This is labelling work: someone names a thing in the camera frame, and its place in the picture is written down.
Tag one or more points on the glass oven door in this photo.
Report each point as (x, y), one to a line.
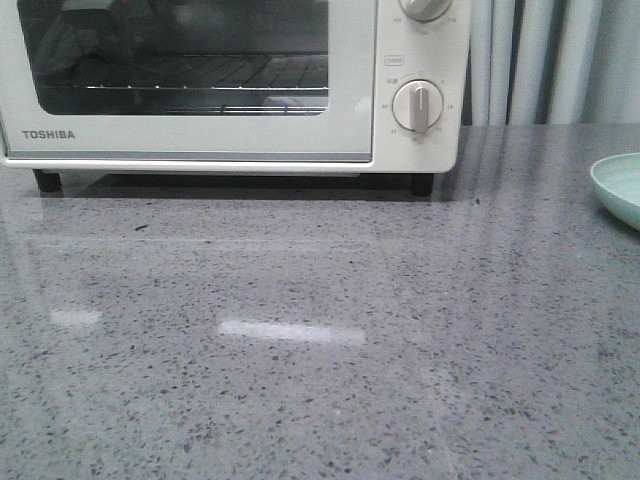
(45, 36)

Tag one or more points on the white Toshiba toaster oven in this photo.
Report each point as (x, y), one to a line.
(405, 50)

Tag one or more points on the lower timer knob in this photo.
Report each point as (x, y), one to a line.
(418, 105)

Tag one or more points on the upper temperature knob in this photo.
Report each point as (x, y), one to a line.
(424, 11)

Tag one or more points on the grey pleated curtain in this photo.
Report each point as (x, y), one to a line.
(553, 62)

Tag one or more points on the light green plate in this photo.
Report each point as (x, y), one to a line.
(616, 183)

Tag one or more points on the metal wire oven rack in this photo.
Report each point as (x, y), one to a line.
(189, 85)

